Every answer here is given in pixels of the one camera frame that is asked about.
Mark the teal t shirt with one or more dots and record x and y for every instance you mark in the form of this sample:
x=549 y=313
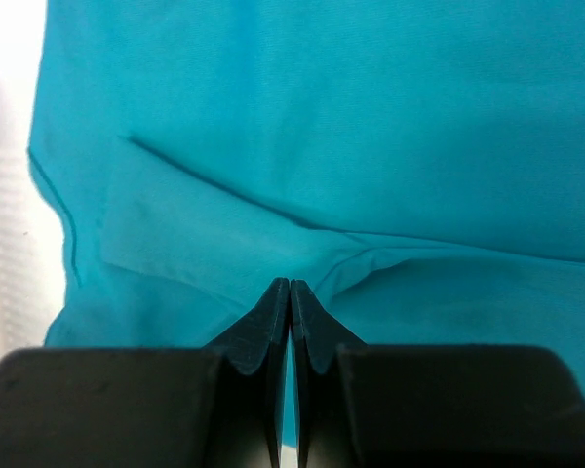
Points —
x=419 y=164

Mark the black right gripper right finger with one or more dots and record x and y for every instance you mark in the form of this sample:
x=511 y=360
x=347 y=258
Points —
x=316 y=334

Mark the white plastic basket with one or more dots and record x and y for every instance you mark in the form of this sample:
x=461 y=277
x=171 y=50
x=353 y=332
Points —
x=31 y=274

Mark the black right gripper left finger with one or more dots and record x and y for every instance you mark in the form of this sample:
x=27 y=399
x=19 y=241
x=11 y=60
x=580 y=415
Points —
x=258 y=340

